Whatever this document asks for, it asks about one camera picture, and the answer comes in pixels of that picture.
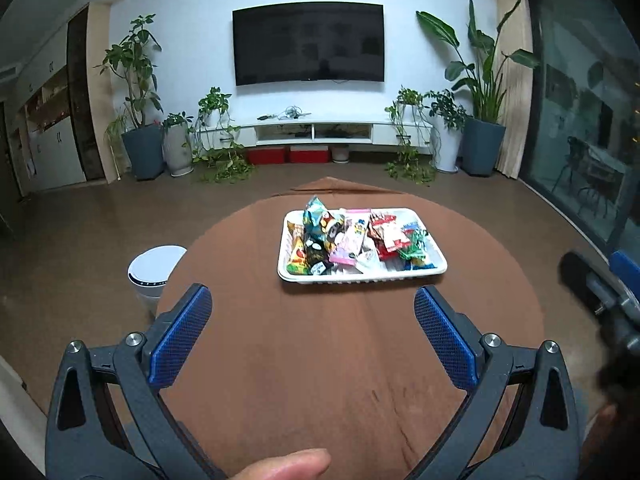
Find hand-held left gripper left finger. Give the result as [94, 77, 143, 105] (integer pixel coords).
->
[45, 283, 226, 480]

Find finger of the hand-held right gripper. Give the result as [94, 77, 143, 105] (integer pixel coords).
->
[560, 251, 618, 313]
[609, 250, 640, 311]

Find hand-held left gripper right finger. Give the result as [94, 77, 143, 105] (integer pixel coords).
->
[405, 286, 583, 480]

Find green snack packet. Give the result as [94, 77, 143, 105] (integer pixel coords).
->
[397, 227, 431, 262]

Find red chocolate ball packet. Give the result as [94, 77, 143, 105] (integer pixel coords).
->
[372, 230, 408, 261]

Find white plastic tray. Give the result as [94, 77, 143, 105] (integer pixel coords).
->
[277, 207, 447, 287]

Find pink snack packet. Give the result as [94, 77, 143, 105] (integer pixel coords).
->
[329, 232, 358, 266]

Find orange cartoon snack packet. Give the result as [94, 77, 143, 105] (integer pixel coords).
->
[287, 222, 311, 276]

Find pink top cartoon packet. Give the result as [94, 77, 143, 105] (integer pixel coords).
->
[345, 208, 373, 252]

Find black snack packet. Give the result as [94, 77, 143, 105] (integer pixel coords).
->
[305, 237, 331, 276]

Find blue panda snack packet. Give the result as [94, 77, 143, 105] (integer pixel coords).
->
[302, 195, 346, 241]

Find person's left hand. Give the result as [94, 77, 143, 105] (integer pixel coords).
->
[220, 448, 332, 480]

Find glass sliding door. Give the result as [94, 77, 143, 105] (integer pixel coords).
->
[520, 0, 640, 263]

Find dark blue plant pot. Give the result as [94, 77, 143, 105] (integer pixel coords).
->
[121, 125, 165, 181]
[460, 117, 507, 178]

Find white curved furniture edge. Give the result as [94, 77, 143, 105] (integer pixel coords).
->
[0, 355, 47, 463]

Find trailing pothos plant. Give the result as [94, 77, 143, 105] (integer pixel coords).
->
[192, 87, 257, 184]
[384, 87, 437, 184]

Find grey white plant pot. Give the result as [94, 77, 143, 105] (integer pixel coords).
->
[162, 124, 193, 177]

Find tall white plant pot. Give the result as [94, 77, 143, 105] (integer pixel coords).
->
[432, 112, 461, 173]

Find red storage box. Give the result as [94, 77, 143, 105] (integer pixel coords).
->
[289, 145, 329, 163]
[246, 146, 287, 165]

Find beige curtain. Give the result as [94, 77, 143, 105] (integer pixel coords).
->
[492, 0, 533, 181]

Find white television console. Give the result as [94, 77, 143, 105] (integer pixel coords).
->
[197, 120, 433, 154]

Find bushy schefflera plant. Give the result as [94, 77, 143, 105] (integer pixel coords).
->
[427, 89, 468, 131]

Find large broad leaf plant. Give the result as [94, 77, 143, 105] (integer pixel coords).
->
[416, 0, 541, 124]

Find tall leafy tree plant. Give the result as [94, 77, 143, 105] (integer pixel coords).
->
[95, 14, 163, 129]

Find white wall cabinet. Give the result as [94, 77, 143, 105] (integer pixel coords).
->
[0, 2, 107, 202]

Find tangled cables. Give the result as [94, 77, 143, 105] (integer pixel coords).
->
[257, 106, 312, 121]

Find black wall television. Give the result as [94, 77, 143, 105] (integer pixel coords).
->
[232, 2, 386, 87]

